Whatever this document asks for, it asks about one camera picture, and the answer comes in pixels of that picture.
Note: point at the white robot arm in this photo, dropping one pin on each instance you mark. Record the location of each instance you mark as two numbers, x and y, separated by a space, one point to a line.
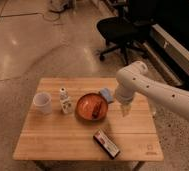
132 79

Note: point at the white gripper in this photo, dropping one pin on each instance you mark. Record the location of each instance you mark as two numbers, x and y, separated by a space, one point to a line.
125 108

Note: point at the brown object in bowl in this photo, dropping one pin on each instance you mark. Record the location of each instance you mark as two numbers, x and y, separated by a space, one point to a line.
96 111

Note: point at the wooden table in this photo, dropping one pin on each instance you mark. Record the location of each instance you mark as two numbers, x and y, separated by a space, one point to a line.
61 137

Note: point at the orange bowl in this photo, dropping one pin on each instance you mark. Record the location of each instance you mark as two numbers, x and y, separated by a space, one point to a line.
85 106

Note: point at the small white bottle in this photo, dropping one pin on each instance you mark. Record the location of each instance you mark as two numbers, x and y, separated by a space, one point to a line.
65 101

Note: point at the blue sponge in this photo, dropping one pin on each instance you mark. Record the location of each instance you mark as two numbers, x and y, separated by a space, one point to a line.
105 92

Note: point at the white plastic cup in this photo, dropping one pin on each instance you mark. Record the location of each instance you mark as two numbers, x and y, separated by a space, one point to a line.
42 102

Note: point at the black office chair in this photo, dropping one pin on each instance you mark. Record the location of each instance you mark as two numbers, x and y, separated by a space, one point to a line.
132 24

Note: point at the long white bench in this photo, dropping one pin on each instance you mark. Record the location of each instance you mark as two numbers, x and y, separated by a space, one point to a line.
171 46

